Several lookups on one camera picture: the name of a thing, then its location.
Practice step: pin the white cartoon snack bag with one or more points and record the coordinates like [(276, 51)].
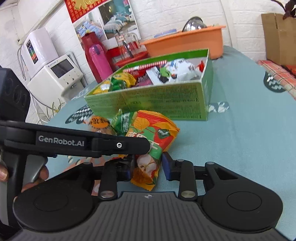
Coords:
[(176, 71)]

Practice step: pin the white water dispenser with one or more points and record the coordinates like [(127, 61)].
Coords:
[(56, 83)]

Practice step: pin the brown cardboard box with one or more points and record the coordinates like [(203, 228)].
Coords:
[(279, 37)]

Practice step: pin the green white snack packet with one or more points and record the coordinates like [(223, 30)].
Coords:
[(121, 122)]

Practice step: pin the green cardboard box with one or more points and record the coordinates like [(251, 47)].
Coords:
[(187, 100)]

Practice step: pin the metal bowl in basin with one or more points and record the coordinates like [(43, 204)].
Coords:
[(194, 23)]

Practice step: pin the red thermos jug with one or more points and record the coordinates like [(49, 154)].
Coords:
[(88, 40)]

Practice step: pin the white water purifier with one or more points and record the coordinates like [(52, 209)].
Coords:
[(37, 51)]

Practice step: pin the large yellow snack bag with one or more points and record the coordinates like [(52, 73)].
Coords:
[(104, 86)]

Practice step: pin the bedding wall poster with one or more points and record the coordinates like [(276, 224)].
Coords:
[(104, 18)]

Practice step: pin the brown orange snack packet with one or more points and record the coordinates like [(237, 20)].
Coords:
[(99, 124)]

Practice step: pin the dark red potted plant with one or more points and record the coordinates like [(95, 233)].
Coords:
[(289, 8)]

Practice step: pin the person left hand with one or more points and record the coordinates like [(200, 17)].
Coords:
[(8, 174)]

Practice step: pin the red checkered snack bag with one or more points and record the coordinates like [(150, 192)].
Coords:
[(141, 68)]

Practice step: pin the pink thermos bottle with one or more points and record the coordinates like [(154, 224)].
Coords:
[(100, 61)]

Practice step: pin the small green snack packet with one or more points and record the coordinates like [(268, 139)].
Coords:
[(117, 84)]

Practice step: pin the orange leaf pattern snack bag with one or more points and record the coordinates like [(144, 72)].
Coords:
[(160, 131)]

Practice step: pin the orange plastic basin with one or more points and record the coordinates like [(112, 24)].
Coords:
[(210, 38)]

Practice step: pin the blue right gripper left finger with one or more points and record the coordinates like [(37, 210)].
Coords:
[(124, 168)]

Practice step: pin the red plastic basket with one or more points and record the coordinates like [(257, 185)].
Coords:
[(137, 57)]

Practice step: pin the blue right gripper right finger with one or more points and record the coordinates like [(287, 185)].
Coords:
[(171, 167)]

